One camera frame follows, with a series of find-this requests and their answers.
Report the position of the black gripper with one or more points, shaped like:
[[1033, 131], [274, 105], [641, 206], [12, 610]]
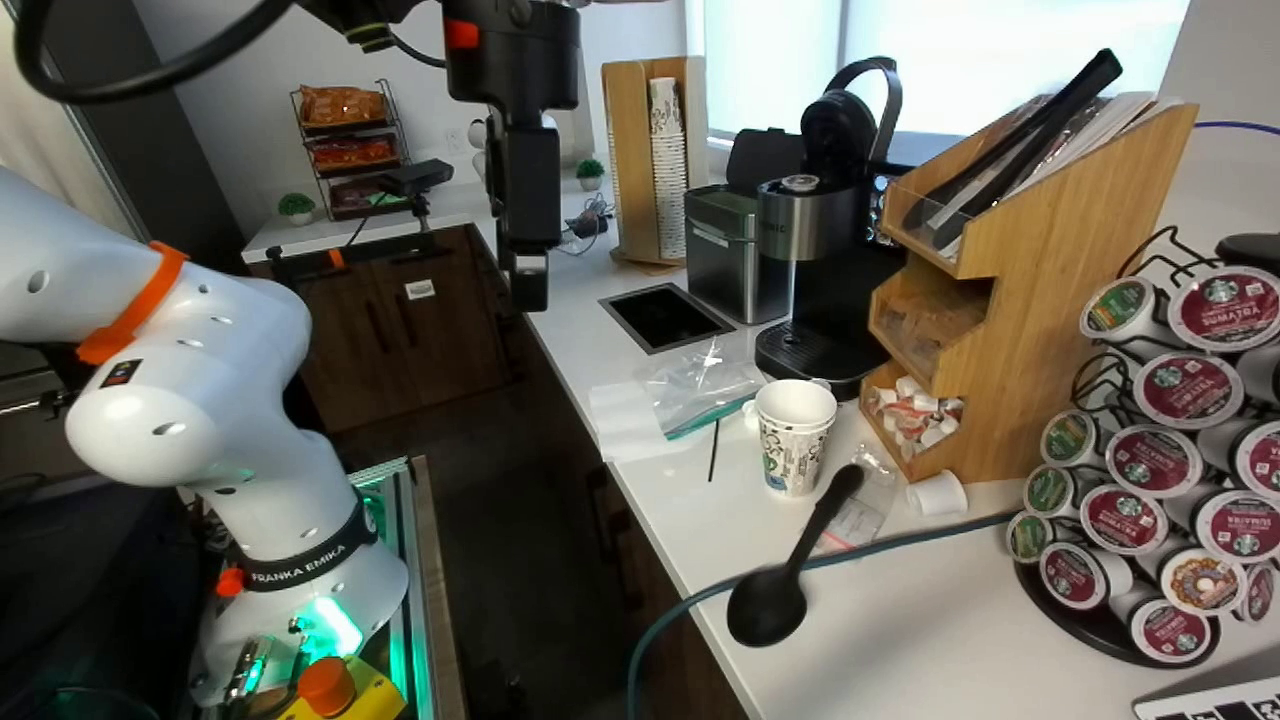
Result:
[[527, 203]]

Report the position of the thin black straw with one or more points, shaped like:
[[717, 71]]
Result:
[[713, 450]]

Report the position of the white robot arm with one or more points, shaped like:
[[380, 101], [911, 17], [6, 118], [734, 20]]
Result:
[[186, 395]]

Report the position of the wooden cup dispenser stand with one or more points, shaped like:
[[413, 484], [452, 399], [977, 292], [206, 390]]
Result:
[[631, 141]]

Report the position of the clear plastic straw bag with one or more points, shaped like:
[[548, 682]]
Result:
[[698, 387]]

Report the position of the black coffee machine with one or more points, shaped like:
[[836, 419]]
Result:
[[814, 233]]

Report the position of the patterned paper coffee cup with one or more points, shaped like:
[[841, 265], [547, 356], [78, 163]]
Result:
[[793, 421]]

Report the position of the coffee pod carousel rack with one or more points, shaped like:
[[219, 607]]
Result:
[[1153, 514]]

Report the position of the wooden base cabinet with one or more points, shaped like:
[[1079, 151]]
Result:
[[399, 324]]

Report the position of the stack of paper cups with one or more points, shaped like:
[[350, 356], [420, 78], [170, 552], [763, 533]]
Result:
[[666, 163]]

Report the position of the snack rack with packets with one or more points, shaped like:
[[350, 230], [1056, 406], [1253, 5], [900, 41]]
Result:
[[354, 146]]

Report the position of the steel countertop bin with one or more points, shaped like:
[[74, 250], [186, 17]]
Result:
[[722, 257]]

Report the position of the black plastic spoon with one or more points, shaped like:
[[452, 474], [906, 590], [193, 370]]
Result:
[[769, 603]]

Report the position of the wooden condiment organizer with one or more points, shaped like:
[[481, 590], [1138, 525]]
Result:
[[1006, 239]]

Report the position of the checkered calibration board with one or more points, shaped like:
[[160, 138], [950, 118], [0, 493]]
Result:
[[1231, 701]]

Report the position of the countertop trash opening frame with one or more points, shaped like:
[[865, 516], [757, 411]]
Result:
[[666, 318]]

